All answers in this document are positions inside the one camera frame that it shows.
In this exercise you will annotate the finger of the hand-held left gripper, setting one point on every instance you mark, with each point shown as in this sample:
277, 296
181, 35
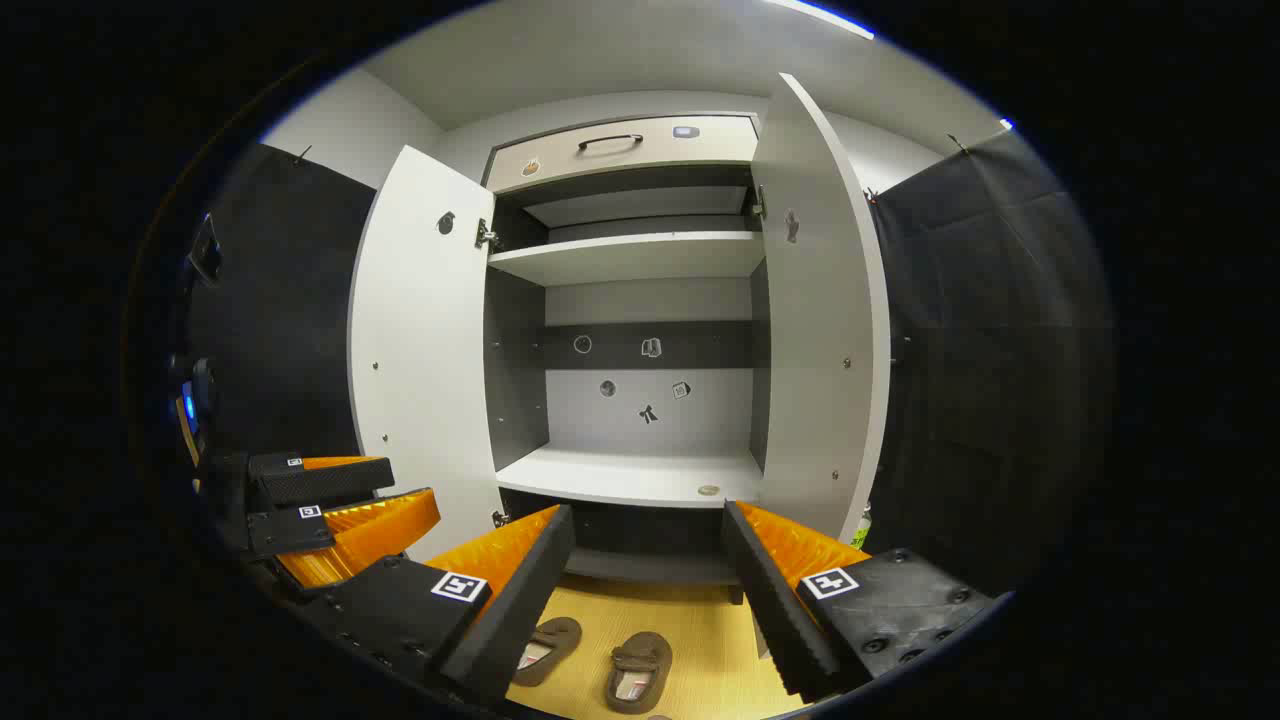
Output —
320, 478
290, 530

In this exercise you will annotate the white shoe cabinet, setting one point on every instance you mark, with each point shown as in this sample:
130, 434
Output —
640, 475

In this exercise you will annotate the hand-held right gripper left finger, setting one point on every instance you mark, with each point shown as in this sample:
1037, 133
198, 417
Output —
520, 600

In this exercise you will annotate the white shoe cabinet door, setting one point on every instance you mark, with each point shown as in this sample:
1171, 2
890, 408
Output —
420, 350
810, 350

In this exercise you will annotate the black backdrop cloth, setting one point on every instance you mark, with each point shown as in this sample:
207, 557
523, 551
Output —
290, 300
990, 380

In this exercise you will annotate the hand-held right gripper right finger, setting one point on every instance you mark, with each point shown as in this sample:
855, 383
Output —
775, 610

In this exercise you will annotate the brown fuzzy shoe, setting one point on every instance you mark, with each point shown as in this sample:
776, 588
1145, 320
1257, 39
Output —
640, 665
552, 640

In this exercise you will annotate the small yellow green object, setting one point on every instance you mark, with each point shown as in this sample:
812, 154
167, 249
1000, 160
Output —
862, 530

